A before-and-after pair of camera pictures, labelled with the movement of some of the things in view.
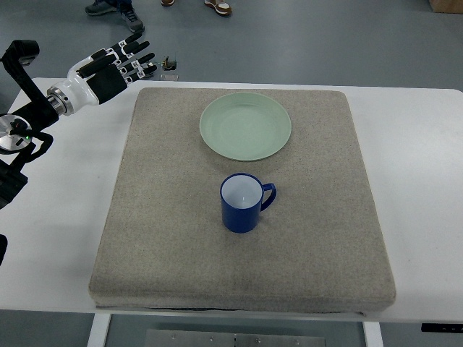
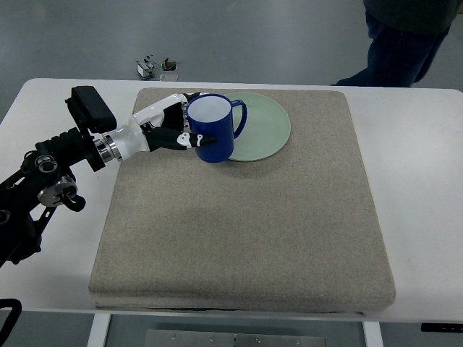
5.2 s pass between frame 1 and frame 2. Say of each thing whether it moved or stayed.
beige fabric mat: stayed
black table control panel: stayed
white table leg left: stayed
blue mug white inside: moved
